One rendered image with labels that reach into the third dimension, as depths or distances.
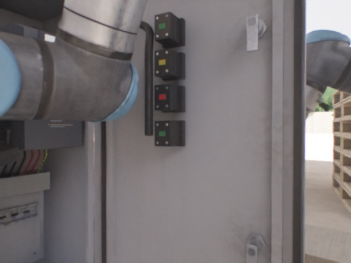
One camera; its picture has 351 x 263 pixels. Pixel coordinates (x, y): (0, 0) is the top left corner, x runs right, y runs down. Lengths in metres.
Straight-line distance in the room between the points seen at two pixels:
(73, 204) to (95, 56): 0.42
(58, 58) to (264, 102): 0.29
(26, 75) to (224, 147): 0.30
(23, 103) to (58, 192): 0.43
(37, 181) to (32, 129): 0.17
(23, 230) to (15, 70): 0.52
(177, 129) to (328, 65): 0.35
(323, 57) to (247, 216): 0.36
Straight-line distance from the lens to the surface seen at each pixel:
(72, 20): 0.32
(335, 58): 0.64
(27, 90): 0.29
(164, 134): 0.43
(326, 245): 1.76
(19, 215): 0.73
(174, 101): 0.44
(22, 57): 0.30
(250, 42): 0.42
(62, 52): 0.32
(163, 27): 0.46
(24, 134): 0.52
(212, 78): 0.46
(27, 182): 0.65
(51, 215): 0.75
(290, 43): 0.45
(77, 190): 0.64
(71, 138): 0.56
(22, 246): 0.76
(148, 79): 0.46
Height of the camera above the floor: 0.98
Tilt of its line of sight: 1 degrees down
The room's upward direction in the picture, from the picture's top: straight up
